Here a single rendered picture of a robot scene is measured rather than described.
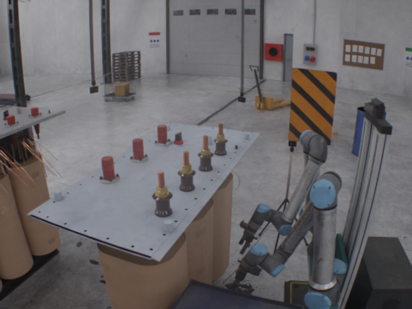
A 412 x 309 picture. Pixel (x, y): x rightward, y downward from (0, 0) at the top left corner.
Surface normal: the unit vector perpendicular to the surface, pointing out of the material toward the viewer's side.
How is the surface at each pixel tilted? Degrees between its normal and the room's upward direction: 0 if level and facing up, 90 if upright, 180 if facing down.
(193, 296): 0
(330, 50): 90
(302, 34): 90
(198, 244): 90
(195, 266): 90
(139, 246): 0
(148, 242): 0
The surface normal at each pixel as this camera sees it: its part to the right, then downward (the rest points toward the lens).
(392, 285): 0.00, -0.93
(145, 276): -0.12, 0.36
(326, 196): -0.59, 0.17
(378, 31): -0.36, 0.34
